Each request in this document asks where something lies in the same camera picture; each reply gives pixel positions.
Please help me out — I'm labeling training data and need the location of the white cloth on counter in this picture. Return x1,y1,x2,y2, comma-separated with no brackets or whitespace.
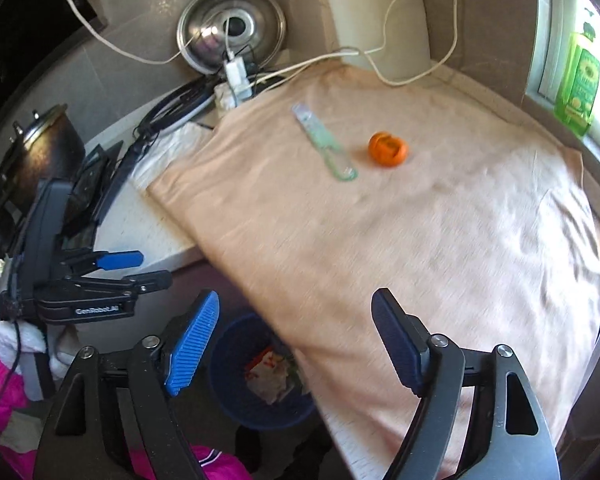
131,122,213,192

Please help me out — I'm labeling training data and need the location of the green dish soap bottle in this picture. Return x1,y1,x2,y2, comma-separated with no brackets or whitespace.
554,21,600,140

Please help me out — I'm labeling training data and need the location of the beige towel mat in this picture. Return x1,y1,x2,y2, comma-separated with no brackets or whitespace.
148,63,600,479

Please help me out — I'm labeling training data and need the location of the pink jacket sleeve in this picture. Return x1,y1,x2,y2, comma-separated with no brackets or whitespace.
0,318,254,480

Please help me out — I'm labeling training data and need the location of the white power strip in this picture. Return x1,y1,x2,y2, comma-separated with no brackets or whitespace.
214,55,253,115

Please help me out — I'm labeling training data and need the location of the white cable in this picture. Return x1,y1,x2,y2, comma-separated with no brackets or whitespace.
249,0,415,91
364,0,461,88

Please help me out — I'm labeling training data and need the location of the red white paper bag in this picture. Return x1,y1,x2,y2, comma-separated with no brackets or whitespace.
244,346,300,405

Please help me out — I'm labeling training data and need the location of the steel pot lid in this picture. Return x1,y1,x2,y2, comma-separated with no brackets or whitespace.
176,0,287,75

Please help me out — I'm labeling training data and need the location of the white cutting board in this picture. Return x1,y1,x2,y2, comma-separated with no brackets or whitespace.
318,0,430,80

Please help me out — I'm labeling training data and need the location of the blue trash basket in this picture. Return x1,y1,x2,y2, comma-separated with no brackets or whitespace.
208,313,315,431

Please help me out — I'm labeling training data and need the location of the black cooking pot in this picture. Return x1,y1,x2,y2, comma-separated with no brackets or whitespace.
0,104,85,258

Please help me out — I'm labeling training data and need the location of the orange peel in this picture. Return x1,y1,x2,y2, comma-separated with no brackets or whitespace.
367,132,410,167

